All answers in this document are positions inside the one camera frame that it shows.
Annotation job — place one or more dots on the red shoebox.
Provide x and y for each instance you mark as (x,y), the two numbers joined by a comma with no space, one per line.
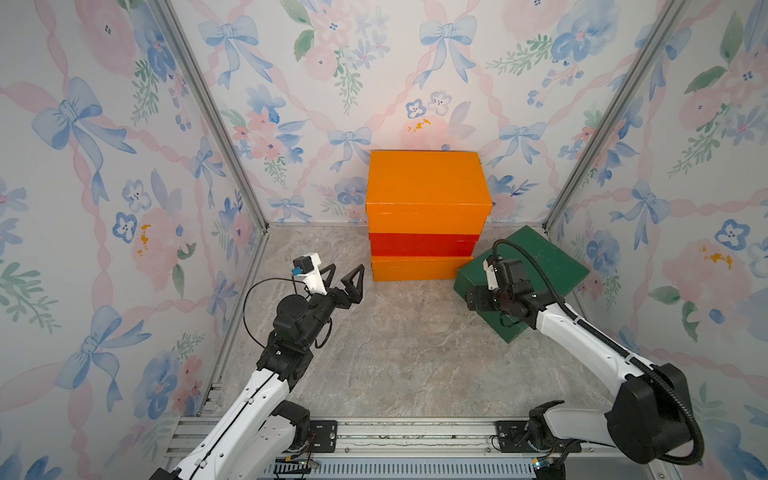
(422,245)

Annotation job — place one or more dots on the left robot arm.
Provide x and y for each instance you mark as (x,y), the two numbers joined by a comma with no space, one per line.
(262,423)

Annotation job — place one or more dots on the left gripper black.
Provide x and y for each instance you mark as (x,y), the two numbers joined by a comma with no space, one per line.
(344,302)

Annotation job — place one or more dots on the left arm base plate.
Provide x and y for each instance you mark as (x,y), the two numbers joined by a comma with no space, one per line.
(315,436)

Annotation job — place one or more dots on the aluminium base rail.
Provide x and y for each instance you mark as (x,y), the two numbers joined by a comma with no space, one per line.
(423,448)

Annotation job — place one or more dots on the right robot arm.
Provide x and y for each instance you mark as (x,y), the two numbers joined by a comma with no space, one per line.
(651,417)

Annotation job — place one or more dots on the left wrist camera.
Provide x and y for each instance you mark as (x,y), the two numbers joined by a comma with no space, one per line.
(306,268)

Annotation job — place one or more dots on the right corner aluminium post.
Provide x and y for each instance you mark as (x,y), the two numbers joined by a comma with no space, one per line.
(657,38)

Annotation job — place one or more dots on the corner aluminium post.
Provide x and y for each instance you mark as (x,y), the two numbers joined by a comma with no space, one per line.
(180,47)
(657,38)

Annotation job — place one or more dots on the left corner aluminium post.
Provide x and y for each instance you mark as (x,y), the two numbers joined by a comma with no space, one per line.
(180,47)

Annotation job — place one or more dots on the right connector board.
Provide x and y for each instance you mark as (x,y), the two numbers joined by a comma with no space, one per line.
(548,469)

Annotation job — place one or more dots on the orange shoebox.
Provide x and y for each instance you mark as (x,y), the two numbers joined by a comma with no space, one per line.
(427,192)
(416,268)

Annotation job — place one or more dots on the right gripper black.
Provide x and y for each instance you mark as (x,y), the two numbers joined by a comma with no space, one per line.
(481,292)

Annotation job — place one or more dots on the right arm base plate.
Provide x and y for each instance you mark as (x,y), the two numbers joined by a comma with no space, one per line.
(516,436)

